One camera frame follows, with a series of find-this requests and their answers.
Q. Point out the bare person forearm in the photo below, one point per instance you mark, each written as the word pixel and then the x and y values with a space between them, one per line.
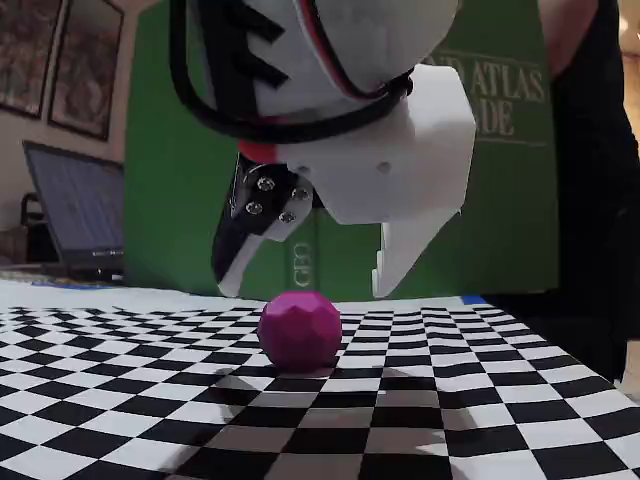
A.
pixel 570 35

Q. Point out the checkerboard printed white sheet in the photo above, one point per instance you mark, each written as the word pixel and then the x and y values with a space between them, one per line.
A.
pixel 500 400

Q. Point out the white gripper red trim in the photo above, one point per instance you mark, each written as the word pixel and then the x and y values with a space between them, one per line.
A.
pixel 395 170

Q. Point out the black open laptop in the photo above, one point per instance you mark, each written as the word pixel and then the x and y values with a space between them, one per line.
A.
pixel 80 205

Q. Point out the dark framed wall picture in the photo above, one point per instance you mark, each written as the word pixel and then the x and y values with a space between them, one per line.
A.
pixel 27 55
pixel 87 75

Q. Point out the green atlas book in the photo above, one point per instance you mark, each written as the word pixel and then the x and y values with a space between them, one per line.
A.
pixel 175 200

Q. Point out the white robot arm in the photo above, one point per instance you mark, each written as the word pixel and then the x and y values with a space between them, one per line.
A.
pixel 380 40

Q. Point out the blue tape strip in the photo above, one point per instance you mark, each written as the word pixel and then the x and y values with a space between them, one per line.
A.
pixel 474 300

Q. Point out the pink faceted ball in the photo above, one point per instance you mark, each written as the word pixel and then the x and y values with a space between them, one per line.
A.
pixel 300 332

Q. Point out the person torso in black shirt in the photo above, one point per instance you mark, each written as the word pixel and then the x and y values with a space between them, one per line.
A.
pixel 595 225

